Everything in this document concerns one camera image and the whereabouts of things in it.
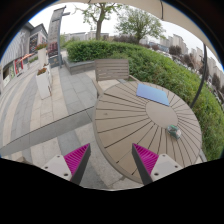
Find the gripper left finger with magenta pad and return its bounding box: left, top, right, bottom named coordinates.
left=42, top=144, right=91, bottom=185

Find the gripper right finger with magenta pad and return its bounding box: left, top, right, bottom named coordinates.
left=132, top=144, right=182, bottom=185

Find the blue mouse pad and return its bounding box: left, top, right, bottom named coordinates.
left=136, top=84, right=169, bottom=106

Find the round wooden slatted table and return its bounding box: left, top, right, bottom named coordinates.
left=93, top=81, right=202, bottom=182

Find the white planter box near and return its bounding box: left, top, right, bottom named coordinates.
left=36, top=67, right=51, bottom=99

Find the white planter box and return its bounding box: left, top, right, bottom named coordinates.
left=36, top=67, right=51, bottom=99
left=36, top=43, right=47, bottom=69

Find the trimmed green hedge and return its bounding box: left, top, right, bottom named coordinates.
left=66, top=40, right=224, bottom=160

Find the wooden slatted chair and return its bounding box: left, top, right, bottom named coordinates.
left=93, top=59, right=137, bottom=96

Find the white planter box far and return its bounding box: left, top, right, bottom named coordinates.
left=36, top=43, right=47, bottom=69

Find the grey shop building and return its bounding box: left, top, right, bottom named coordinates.
left=0, top=22, right=48, bottom=88

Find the black parasol pole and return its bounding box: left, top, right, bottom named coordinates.
left=189, top=42, right=208, bottom=109

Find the tall advertising sign pillar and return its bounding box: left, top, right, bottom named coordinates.
left=47, top=7, right=66, bottom=68

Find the tree right behind hedge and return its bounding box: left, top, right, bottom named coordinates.
left=115, top=6, right=165, bottom=42

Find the tree behind hedge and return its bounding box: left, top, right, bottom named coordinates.
left=75, top=2, right=122, bottom=40
left=115, top=6, right=165, bottom=42

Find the tree left behind hedge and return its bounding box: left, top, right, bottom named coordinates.
left=75, top=2, right=122, bottom=40

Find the beige parasol canopy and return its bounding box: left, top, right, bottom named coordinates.
left=56, top=0, right=224, bottom=64

